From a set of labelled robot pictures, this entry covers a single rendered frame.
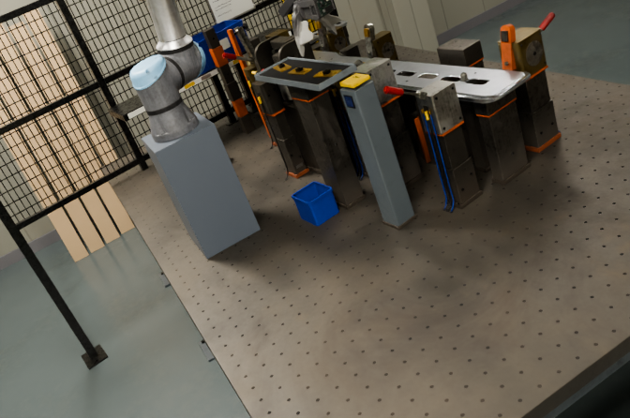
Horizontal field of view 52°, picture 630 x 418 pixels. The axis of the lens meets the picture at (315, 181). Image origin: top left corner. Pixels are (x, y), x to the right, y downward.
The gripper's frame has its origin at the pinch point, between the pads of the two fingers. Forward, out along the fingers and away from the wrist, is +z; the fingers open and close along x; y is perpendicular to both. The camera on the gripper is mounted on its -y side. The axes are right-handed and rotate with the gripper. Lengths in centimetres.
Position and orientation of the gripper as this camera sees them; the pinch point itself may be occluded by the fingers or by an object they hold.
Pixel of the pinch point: (318, 46)
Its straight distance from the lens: 184.1
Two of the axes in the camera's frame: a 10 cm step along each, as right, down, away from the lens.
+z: 3.2, 8.4, 4.3
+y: 7.3, 0.7, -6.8
